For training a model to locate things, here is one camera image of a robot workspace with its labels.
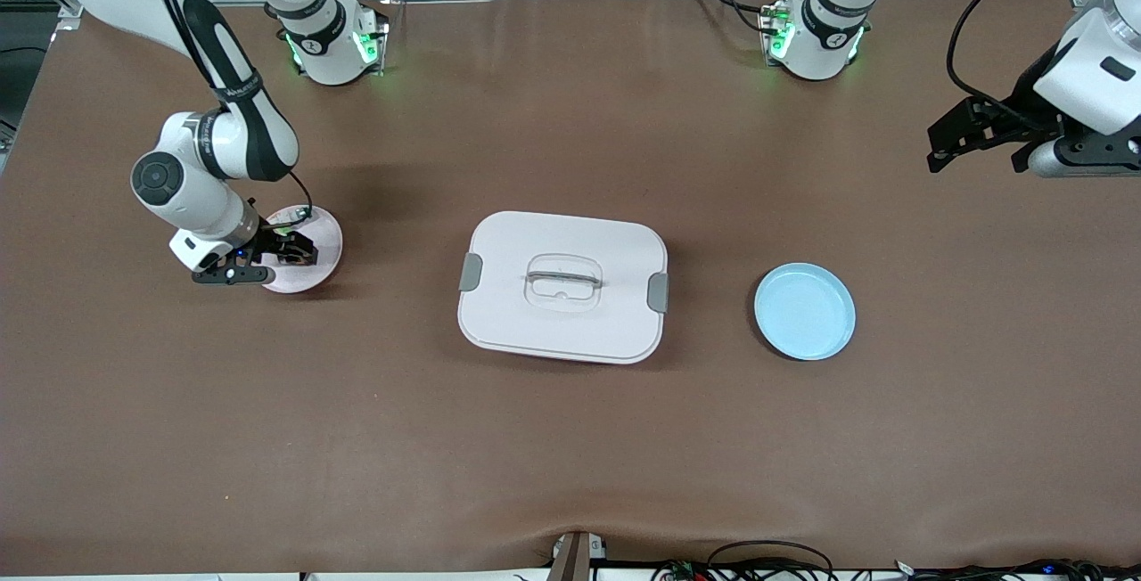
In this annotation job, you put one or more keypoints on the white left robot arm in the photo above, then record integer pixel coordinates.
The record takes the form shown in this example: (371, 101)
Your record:
(824, 37)

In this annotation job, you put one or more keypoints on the pink round plate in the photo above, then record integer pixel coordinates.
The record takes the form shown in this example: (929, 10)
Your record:
(325, 242)

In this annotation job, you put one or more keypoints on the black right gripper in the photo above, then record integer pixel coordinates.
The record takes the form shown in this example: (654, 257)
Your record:
(273, 245)

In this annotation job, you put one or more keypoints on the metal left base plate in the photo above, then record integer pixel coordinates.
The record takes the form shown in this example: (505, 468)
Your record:
(765, 24)

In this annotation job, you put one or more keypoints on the light blue round plate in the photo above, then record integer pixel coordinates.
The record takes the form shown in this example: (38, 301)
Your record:
(804, 312)

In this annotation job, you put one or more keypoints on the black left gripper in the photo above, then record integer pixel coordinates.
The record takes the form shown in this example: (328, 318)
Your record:
(1027, 98)

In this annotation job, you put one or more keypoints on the white lidded plastic box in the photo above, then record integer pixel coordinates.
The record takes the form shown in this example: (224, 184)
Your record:
(562, 331)

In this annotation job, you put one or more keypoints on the grey box latch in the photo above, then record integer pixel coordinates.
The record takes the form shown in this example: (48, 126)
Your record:
(658, 292)
(470, 272)

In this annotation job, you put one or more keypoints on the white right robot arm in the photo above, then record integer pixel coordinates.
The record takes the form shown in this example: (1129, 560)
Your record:
(192, 198)

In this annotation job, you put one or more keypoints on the brown grey mounting post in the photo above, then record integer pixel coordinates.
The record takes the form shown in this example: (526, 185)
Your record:
(570, 559)

